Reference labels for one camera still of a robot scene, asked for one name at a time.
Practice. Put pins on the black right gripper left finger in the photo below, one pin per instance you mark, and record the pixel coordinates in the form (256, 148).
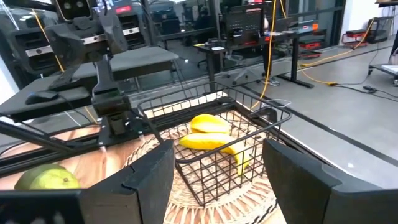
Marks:
(140, 193)

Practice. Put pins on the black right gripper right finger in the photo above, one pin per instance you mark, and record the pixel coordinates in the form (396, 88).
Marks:
(304, 193)

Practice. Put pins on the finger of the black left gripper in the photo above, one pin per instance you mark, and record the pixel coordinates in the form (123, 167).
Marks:
(113, 34)
(66, 43)

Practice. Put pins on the green pear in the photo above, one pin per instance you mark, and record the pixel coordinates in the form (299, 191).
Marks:
(49, 180)

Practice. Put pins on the grey desk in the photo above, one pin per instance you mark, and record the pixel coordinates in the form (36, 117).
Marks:
(140, 60)

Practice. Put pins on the black computer mouse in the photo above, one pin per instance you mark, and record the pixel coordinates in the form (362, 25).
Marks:
(40, 97)

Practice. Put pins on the office chair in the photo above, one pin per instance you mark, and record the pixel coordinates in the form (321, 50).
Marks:
(245, 73)

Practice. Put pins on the black standing desk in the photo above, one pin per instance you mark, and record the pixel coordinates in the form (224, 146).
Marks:
(295, 56)

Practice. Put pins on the red black cart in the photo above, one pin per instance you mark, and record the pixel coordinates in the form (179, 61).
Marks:
(354, 35)

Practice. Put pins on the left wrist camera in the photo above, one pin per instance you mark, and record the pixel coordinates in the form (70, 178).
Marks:
(73, 7)

